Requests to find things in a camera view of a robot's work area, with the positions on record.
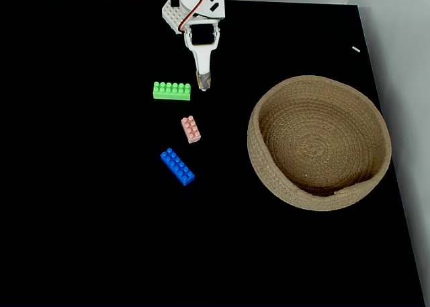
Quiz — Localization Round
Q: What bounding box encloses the pink lego block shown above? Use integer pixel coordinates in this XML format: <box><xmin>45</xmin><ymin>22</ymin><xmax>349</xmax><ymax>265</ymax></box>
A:
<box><xmin>180</xmin><ymin>115</ymin><xmax>202</xmax><ymax>144</ymax></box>

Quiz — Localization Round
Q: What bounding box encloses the red and black servo cable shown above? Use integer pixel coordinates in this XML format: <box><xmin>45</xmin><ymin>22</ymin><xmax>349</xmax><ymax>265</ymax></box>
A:
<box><xmin>177</xmin><ymin>0</ymin><xmax>212</xmax><ymax>33</ymax></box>

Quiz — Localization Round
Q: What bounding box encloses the green lego block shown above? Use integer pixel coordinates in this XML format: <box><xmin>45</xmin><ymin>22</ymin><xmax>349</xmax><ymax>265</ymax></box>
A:
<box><xmin>153</xmin><ymin>81</ymin><xmax>192</xmax><ymax>101</ymax></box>

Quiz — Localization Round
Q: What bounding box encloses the woven rope basket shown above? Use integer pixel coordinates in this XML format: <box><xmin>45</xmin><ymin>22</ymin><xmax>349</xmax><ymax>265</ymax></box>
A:
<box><xmin>247</xmin><ymin>74</ymin><xmax>393</xmax><ymax>212</ymax></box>

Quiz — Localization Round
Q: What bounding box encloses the blue lego block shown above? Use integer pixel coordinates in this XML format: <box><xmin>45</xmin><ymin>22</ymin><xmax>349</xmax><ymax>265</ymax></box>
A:
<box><xmin>159</xmin><ymin>147</ymin><xmax>196</xmax><ymax>187</ymax></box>

